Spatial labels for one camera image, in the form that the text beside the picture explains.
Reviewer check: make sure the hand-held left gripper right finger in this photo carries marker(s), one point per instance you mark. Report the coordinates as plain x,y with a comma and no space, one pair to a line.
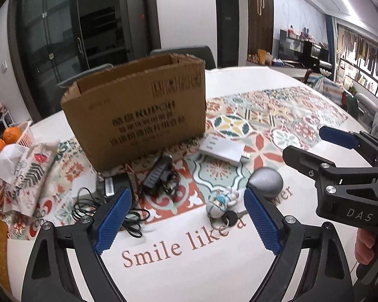
261,223

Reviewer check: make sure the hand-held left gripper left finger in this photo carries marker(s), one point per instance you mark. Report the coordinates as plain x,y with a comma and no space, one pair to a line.
111,223

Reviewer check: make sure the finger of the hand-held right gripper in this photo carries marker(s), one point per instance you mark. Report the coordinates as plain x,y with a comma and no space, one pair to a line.
334,137
302,160

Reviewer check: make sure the black-headed key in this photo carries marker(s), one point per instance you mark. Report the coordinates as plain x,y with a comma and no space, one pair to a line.
230,217

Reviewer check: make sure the small black silver device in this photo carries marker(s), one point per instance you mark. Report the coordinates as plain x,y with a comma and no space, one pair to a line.
108,187

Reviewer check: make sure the grey round gadget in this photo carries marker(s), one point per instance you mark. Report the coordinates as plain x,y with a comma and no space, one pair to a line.
267,179

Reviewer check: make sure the black power adapter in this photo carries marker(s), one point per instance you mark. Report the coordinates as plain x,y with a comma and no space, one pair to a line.
156,174

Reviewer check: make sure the silver rectangular USB device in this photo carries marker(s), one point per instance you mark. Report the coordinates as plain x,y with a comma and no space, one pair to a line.
220,149

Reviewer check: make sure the brown cardboard box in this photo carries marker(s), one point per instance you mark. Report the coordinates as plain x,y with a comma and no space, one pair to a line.
129,116

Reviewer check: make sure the person's right hand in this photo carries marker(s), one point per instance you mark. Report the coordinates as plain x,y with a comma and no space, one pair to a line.
365,245

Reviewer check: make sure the patterned tile-print table mat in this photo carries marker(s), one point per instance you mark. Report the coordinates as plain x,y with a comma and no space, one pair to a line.
233,125

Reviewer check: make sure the white TV cabinet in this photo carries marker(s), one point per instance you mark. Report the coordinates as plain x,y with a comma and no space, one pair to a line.
283,66

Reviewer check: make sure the floral tissue box cover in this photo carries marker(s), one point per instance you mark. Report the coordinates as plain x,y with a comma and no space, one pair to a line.
28,176

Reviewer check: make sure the black television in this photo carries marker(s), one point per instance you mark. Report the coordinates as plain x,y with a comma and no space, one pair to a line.
291,44

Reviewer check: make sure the white plastic fruit basket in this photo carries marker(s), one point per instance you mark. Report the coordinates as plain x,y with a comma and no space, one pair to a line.
25,138

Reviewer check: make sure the grey dining chair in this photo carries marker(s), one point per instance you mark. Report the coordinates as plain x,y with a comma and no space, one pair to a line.
182,55
85,75

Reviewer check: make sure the dark interior door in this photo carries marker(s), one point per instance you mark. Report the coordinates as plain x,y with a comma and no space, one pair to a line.
227,22

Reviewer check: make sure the white shoe rack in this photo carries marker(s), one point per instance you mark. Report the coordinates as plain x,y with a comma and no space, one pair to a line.
0,113

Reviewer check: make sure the dark sliding glass door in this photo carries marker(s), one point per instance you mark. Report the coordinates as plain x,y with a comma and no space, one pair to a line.
66,37

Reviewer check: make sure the grey refrigerator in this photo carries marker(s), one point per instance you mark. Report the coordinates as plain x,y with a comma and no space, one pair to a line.
138,22

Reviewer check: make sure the wooden slat wall panel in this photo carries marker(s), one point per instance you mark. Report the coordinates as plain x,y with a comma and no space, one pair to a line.
260,15

